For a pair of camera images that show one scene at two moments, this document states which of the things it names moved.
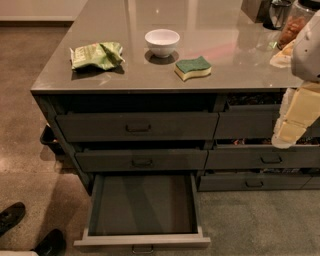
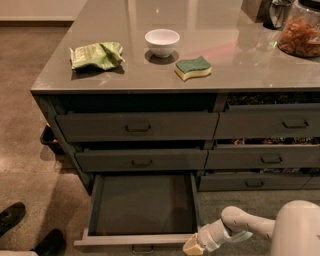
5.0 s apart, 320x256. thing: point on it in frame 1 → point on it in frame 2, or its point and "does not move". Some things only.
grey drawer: x=254 y=121 does not move
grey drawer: x=142 y=211 does not move
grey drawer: x=138 y=127 does not move
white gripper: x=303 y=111 → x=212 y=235
